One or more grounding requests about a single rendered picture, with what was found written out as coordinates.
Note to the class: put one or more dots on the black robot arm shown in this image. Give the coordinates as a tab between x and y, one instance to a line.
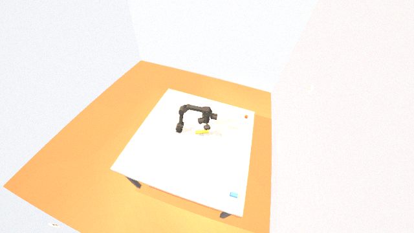
206	111

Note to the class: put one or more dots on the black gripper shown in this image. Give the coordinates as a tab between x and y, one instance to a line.
206	127

